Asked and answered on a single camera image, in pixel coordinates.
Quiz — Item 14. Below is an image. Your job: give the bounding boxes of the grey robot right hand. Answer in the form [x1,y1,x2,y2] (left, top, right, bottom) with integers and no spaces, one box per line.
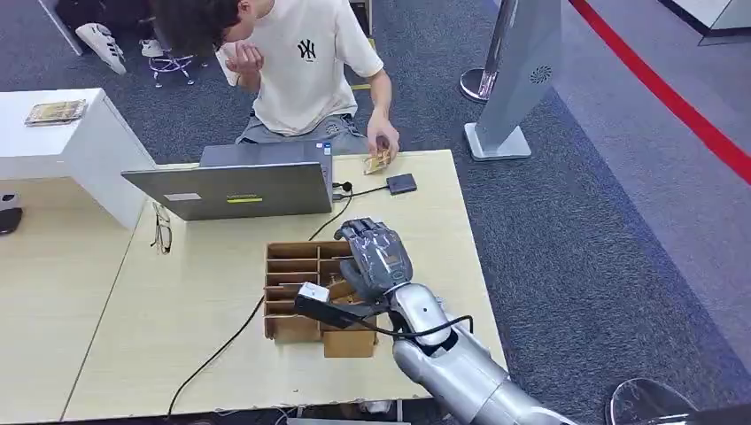
[334,217,414,303]

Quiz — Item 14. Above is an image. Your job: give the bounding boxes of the person's left hand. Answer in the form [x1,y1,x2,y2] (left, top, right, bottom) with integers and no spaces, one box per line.
[366,110,401,162]

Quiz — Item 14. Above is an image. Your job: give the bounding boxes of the person's right hand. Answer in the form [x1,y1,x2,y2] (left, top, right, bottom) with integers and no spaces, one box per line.
[225,42,265,76]

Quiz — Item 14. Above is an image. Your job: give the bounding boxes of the printed card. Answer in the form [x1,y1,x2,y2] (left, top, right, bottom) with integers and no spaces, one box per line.
[362,147,393,176]

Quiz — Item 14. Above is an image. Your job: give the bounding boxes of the dark square hub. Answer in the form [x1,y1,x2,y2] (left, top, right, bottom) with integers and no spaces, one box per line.
[386,173,419,196]

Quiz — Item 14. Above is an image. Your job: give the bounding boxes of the person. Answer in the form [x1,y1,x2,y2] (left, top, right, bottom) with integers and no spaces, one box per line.
[149,0,401,177]

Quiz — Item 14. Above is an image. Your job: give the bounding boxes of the chrome stool base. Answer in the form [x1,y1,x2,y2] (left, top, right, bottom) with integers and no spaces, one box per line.
[149,53,196,88]

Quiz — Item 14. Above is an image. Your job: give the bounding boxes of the wooden card box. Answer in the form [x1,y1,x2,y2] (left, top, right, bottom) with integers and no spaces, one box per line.
[263,240,378,359]

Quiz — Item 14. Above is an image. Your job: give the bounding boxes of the grey laptop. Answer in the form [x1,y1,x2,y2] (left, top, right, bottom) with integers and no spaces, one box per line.
[121,139,335,222]

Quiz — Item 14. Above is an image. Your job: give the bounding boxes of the white striped shoe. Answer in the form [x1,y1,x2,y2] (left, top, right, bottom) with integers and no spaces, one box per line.
[74,22,128,76]

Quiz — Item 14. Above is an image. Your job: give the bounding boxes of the silver kiosk stand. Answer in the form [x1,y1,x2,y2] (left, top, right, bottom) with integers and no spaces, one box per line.
[463,0,563,162]

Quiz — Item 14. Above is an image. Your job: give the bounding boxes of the white cabinet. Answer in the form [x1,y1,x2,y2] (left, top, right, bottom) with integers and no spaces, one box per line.
[0,88,157,231]

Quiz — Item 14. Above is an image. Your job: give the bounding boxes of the eyeglasses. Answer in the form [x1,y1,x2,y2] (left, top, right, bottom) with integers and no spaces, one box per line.
[150,202,174,256]

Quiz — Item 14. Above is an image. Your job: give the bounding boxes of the card stack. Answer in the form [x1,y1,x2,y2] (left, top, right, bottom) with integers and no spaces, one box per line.
[24,99,88,128]

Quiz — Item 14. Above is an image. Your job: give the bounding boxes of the black device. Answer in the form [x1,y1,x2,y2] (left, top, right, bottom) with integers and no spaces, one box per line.
[0,193,23,236]

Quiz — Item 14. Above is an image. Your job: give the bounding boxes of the pale platform base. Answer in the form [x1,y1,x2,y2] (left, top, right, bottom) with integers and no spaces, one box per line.
[660,0,751,47]

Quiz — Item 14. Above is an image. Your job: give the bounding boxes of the thin black hub cable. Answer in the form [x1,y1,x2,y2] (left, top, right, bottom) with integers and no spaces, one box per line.
[332,186,390,201]

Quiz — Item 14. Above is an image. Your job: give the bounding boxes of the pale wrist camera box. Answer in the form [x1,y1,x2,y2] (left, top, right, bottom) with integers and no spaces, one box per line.
[296,282,331,305]

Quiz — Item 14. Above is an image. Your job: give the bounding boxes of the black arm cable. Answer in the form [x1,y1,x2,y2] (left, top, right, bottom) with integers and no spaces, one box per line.
[352,313,476,343]

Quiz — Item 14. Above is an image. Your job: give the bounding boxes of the chrome stanchion post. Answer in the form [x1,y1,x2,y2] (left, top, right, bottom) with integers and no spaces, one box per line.
[459,0,517,104]

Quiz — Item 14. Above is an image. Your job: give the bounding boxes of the black power cable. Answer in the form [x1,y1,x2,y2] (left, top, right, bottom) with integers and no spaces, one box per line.
[166,182,354,419]

